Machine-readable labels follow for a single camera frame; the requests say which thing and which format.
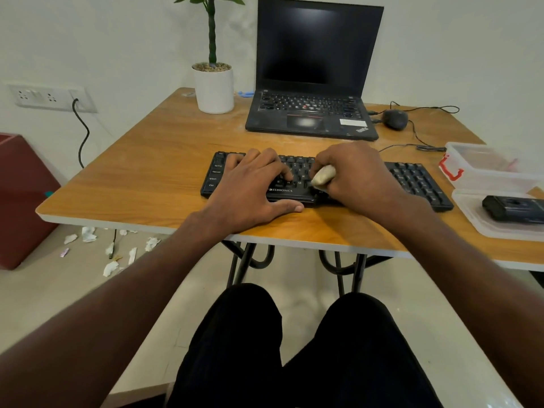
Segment person's right hand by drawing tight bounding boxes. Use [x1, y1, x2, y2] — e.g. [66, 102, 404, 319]
[309, 141, 415, 219]

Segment person's left hand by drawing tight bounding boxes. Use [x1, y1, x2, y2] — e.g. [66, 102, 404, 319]
[203, 148, 305, 235]

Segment white cleaning wipe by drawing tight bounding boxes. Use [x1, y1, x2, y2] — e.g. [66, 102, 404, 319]
[311, 165, 337, 192]

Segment black computer keyboard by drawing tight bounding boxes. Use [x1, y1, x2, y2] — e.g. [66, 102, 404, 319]
[201, 151, 454, 213]

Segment person's right forearm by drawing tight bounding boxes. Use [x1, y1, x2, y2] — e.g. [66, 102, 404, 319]
[380, 194, 544, 408]

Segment person's left forearm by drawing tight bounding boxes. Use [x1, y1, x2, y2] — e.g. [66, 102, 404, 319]
[0, 210, 232, 408]

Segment white plant pot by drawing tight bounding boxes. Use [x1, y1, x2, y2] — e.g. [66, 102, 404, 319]
[192, 62, 235, 114]

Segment black computer mouse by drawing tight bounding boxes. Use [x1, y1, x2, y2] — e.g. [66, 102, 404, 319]
[382, 109, 409, 131]

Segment black laptop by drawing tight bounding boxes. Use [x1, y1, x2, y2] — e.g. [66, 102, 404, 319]
[245, 0, 384, 142]

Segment green plant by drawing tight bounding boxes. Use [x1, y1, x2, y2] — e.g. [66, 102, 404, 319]
[171, 0, 246, 67]

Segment clear plastic container lid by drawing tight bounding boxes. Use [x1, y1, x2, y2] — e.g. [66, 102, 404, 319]
[451, 189, 544, 243]

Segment clear plastic container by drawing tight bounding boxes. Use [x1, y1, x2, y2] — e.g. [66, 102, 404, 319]
[439, 142, 544, 194]

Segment person's left leg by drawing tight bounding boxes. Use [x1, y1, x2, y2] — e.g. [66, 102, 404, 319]
[166, 283, 284, 408]

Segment person's leg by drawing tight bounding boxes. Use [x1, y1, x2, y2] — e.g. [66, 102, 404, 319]
[278, 292, 445, 408]
[166, 283, 284, 408]

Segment scattered white paper scraps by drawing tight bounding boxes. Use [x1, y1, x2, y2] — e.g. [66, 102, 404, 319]
[59, 226, 162, 278]

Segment person's right leg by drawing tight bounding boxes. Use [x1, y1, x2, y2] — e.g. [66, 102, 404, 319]
[278, 292, 445, 408]

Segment black rectangular device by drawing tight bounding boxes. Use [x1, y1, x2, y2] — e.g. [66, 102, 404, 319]
[482, 195, 544, 224]

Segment dark red box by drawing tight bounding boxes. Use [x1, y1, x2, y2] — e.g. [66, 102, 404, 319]
[0, 133, 61, 271]

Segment black keyboard cable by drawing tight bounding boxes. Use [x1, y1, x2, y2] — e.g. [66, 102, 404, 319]
[377, 119, 448, 153]

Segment black mouse cable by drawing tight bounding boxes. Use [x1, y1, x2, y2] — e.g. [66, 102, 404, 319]
[367, 101, 460, 116]

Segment black power cable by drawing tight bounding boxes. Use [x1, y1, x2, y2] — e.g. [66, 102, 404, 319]
[71, 98, 91, 169]

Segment white wall socket panel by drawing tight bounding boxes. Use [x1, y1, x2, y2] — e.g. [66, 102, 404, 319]
[8, 83, 98, 114]

